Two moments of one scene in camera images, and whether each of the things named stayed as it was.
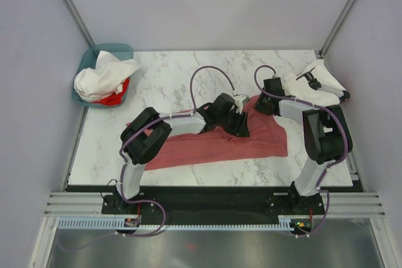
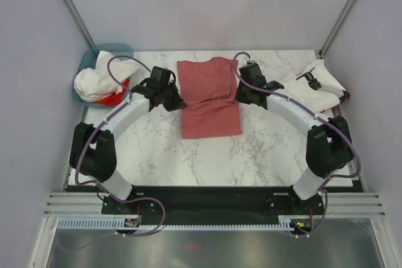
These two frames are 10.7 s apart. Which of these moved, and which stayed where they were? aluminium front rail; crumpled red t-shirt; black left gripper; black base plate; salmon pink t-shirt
Moved: salmon pink t-shirt; black left gripper
Stayed: aluminium front rail; crumpled red t-shirt; black base plate
